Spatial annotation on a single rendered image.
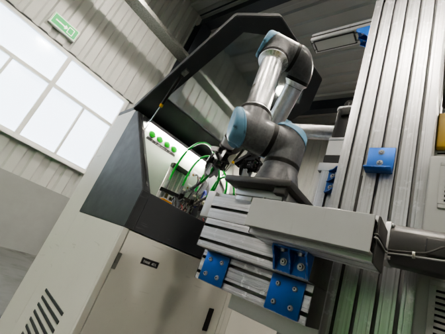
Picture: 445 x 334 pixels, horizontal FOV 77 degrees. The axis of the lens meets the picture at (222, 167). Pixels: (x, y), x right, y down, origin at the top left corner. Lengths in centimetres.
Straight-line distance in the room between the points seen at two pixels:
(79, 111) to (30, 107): 73
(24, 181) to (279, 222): 482
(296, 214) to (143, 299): 82
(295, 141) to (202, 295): 87
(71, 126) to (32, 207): 144
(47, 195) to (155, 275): 421
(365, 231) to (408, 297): 32
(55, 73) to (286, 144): 492
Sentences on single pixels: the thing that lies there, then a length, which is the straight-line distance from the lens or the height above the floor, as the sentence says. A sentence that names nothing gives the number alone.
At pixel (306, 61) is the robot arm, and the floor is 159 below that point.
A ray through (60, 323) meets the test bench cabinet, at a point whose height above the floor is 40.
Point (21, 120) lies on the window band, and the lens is 525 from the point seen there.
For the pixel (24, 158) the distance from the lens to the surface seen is 524.
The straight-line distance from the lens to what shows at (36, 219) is 534.
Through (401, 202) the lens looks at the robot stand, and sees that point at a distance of 91.
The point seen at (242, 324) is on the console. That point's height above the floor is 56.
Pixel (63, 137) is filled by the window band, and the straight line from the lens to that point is 538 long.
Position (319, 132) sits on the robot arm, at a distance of 145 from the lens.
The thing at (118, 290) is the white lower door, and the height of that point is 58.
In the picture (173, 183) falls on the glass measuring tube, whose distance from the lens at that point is 183.
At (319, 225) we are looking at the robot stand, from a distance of 58.
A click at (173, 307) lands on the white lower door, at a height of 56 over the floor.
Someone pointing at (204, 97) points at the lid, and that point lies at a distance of 172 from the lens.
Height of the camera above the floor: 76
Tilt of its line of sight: 20 degrees up
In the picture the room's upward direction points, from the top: 22 degrees clockwise
